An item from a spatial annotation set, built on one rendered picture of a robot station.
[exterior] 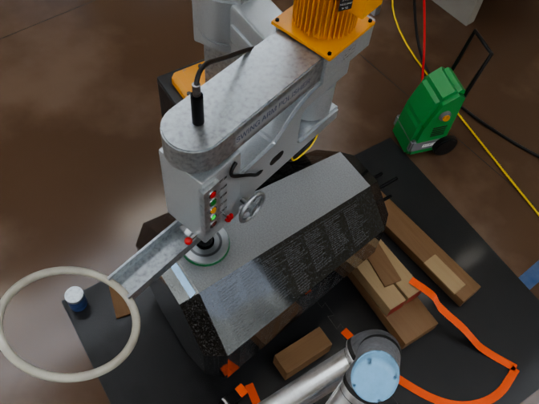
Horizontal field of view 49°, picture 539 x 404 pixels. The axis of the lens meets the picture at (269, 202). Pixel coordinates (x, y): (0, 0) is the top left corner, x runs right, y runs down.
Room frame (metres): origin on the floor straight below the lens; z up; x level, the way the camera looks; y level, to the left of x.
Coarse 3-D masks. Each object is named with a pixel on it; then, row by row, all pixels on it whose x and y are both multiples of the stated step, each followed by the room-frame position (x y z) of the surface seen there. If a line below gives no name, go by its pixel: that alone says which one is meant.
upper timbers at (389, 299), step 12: (360, 264) 1.59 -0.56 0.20; (396, 264) 1.62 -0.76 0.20; (360, 276) 1.53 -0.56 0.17; (372, 276) 1.52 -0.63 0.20; (408, 276) 1.55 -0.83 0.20; (372, 288) 1.45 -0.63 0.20; (384, 288) 1.46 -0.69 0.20; (396, 288) 1.48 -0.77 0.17; (408, 288) 1.48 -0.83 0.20; (384, 300) 1.39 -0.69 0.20; (396, 300) 1.39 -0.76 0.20; (408, 300) 1.42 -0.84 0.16; (384, 312) 1.35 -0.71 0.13
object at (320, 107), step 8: (320, 96) 1.70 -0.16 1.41; (328, 96) 1.72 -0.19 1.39; (312, 104) 1.69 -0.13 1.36; (320, 104) 1.70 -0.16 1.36; (328, 104) 1.73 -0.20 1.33; (304, 112) 1.69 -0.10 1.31; (312, 112) 1.69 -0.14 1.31; (320, 112) 1.70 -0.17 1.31; (328, 112) 1.75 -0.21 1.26; (312, 120) 1.69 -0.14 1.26
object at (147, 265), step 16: (176, 224) 1.19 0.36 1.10; (160, 240) 1.12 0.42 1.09; (176, 240) 1.13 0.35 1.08; (192, 240) 1.12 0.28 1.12; (144, 256) 1.05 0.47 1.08; (160, 256) 1.06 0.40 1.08; (176, 256) 1.04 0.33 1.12; (128, 272) 0.97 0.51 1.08; (144, 272) 0.98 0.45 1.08; (160, 272) 0.97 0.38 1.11; (128, 288) 0.90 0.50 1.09; (144, 288) 0.91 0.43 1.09
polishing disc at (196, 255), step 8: (184, 232) 1.28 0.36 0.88; (224, 232) 1.31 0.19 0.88; (216, 240) 1.26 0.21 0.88; (224, 240) 1.26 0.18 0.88; (192, 248) 1.21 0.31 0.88; (216, 248) 1.22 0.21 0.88; (224, 248) 1.22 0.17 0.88; (192, 256) 1.17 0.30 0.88; (200, 256) 1.18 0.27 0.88; (208, 256) 1.18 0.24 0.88; (216, 256) 1.18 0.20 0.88; (200, 264) 1.14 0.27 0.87; (208, 264) 1.15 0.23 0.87
